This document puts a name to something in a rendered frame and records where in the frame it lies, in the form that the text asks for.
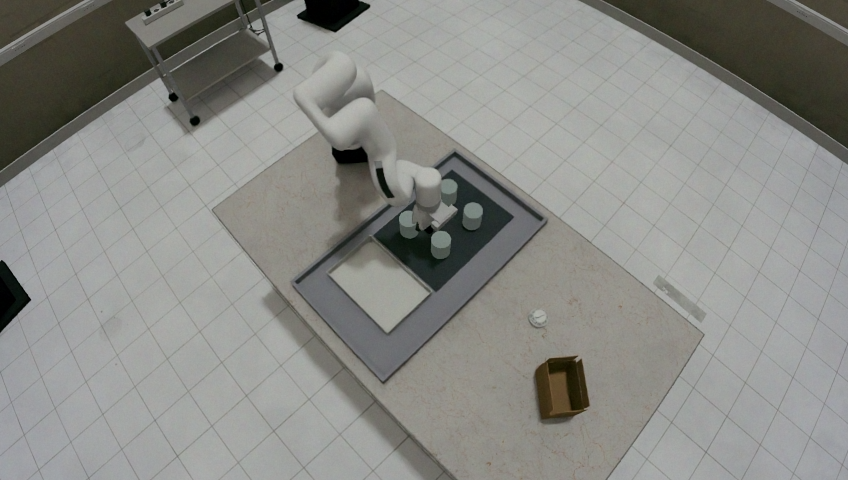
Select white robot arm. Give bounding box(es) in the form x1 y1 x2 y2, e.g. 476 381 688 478
293 51 458 231

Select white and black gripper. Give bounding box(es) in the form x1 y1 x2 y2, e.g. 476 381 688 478
412 204 434 234

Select brown cardboard box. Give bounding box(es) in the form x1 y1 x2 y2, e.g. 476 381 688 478
535 355 590 419

